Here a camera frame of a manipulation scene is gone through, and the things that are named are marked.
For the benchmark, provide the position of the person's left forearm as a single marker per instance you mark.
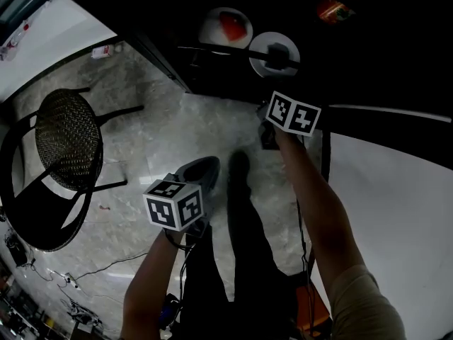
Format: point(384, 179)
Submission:
point(152, 285)

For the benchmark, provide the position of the black box device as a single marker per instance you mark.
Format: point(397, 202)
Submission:
point(17, 251)

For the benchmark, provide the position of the beige shirt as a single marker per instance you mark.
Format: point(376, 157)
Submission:
point(364, 310)

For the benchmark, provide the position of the white plate with red food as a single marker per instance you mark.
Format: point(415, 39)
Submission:
point(210, 30)

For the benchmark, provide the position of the black trousers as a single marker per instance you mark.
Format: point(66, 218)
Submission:
point(247, 260)

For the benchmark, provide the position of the small round black device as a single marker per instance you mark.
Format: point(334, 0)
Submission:
point(2, 214)

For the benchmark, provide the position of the red food slice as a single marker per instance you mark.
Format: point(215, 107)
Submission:
point(233, 27)

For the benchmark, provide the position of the black mini fridge cabinet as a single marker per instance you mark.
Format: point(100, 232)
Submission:
point(371, 55)

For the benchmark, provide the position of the person's right forearm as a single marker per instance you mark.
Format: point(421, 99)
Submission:
point(318, 218)

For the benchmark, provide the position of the black wicker chair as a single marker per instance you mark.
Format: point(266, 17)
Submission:
point(67, 136)

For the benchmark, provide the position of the black cube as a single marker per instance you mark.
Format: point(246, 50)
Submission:
point(277, 56)

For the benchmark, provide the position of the white power strip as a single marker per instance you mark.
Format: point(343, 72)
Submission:
point(71, 280)

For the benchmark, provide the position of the white red small carton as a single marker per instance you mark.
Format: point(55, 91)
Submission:
point(102, 51)

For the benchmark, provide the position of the small red scrap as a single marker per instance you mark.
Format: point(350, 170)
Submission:
point(104, 208)

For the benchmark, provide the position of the black shoe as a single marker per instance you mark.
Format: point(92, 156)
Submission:
point(239, 166)

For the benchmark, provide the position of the orange seat stool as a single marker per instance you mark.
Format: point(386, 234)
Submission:
point(315, 306)

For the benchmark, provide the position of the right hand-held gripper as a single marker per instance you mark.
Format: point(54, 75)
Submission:
point(293, 113)

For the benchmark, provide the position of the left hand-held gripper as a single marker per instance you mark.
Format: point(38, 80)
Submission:
point(171, 205)

